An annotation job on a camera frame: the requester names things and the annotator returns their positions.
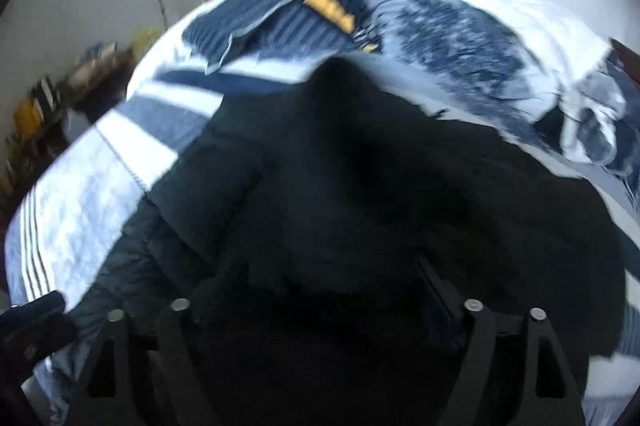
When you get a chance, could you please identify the crumpled blue white duvet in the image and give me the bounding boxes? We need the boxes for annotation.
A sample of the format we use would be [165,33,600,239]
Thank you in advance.
[345,0,640,207]

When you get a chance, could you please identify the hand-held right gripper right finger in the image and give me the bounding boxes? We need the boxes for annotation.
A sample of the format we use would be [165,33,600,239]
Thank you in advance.
[415,255,587,426]

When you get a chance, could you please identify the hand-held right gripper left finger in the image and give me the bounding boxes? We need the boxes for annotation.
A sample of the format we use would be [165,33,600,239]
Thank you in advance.
[65,298,221,426]

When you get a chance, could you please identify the navy pillow with yellow stripe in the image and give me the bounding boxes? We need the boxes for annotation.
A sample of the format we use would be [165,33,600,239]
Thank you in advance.
[304,0,382,54]

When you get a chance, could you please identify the blue white striped bedspread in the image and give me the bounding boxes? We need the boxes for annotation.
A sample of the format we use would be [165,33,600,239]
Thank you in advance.
[4,0,640,426]

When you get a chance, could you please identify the blue striped pillow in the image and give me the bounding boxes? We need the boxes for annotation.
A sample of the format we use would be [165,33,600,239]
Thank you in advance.
[181,0,361,75]

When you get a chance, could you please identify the cluttered shelf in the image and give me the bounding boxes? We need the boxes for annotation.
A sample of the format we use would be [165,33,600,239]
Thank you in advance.
[0,0,167,219]

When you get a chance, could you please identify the black jacket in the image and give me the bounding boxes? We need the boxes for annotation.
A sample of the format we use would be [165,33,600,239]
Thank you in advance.
[65,56,628,426]

